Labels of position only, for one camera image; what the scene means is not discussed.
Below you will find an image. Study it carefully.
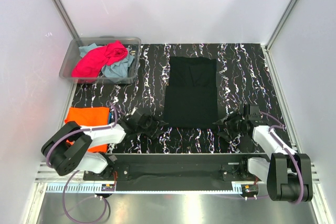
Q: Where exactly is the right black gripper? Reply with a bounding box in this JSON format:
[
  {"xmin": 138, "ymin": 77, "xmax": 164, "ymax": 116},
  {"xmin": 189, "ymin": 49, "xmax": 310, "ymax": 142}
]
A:
[{"xmin": 214, "ymin": 111, "xmax": 247, "ymax": 141}]

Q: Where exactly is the black polo shirt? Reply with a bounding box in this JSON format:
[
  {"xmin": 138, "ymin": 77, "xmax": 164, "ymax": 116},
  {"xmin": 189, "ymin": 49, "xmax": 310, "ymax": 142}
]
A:
[{"xmin": 163, "ymin": 57, "xmax": 218, "ymax": 129}]

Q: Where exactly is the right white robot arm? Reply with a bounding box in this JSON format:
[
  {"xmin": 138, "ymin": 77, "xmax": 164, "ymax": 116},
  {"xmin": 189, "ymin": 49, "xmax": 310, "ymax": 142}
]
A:
[{"xmin": 216, "ymin": 104, "xmax": 313, "ymax": 204}]

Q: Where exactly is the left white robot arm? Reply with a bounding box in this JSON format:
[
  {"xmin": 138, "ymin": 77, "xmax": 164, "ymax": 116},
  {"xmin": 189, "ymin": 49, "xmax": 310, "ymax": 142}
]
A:
[{"xmin": 41, "ymin": 109, "xmax": 167, "ymax": 180}]

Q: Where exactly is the folded blue t-shirt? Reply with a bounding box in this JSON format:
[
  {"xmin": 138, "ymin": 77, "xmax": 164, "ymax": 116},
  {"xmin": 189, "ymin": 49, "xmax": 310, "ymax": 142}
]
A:
[{"xmin": 108, "ymin": 111, "xmax": 112, "ymax": 124}]

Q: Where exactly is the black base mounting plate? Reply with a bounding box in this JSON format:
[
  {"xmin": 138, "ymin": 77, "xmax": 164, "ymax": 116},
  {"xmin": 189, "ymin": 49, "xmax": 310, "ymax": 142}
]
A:
[{"xmin": 82, "ymin": 153, "xmax": 270, "ymax": 182}]

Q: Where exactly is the black marbled table mat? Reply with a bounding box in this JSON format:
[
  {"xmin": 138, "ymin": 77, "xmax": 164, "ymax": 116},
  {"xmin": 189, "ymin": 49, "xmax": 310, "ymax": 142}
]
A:
[{"xmin": 67, "ymin": 43, "xmax": 284, "ymax": 154}]

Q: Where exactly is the grey-blue t-shirt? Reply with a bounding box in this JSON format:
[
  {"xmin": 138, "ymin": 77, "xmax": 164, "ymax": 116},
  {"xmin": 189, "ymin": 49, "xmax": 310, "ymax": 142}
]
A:
[{"xmin": 79, "ymin": 43, "xmax": 135, "ymax": 79}]

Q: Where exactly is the folded orange t-shirt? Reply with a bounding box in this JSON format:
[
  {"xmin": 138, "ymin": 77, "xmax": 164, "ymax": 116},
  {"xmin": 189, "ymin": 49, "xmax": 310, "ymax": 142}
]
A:
[{"xmin": 64, "ymin": 106, "xmax": 110, "ymax": 154}]

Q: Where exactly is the clear plastic bin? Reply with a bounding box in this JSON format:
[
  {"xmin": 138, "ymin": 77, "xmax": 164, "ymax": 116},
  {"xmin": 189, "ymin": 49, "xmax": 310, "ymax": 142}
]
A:
[{"xmin": 59, "ymin": 37, "xmax": 141, "ymax": 84}]

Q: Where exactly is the pink t-shirt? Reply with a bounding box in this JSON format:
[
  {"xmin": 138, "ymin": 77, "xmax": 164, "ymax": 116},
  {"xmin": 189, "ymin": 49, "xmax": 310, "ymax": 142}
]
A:
[{"xmin": 71, "ymin": 40, "xmax": 128, "ymax": 78}]

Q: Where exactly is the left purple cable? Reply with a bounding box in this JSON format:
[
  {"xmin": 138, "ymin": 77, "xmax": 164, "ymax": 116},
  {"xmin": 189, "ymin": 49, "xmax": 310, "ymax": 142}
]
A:
[{"xmin": 46, "ymin": 103, "xmax": 127, "ymax": 222}]

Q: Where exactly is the white slotted cable duct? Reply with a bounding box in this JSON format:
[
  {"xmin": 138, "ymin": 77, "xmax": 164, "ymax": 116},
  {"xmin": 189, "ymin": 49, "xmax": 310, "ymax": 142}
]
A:
[{"xmin": 46, "ymin": 182, "xmax": 259, "ymax": 197}]

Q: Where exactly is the aluminium front rail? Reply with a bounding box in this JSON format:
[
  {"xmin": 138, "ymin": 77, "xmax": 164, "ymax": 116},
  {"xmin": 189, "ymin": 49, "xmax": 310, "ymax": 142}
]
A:
[{"xmin": 34, "ymin": 162, "xmax": 321, "ymax": 184}]

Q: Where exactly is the right aluminium frame post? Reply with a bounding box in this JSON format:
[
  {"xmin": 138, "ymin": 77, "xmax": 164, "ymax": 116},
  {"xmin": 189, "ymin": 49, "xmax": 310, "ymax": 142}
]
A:
[{"xmin": 265, "ymin": 0, "xmax": 300, "ymax": 51}]

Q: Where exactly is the aluminium frame post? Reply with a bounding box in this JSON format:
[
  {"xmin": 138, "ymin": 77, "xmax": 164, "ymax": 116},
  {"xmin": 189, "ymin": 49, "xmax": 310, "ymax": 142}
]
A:
[
  {"xmin": 52, "ymin": 0, "xmax": 79, "ymax": 39},
  {"xmin": 265, "ymin": 0, "xmax": 300, "ymax": 51}
]

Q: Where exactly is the left aluminium frame post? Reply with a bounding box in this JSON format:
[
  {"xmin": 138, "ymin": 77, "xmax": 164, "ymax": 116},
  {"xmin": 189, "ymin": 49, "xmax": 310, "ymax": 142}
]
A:
[{"xmin": 52, "ymin": 0, "xmax": 79, "ymax": 39}]

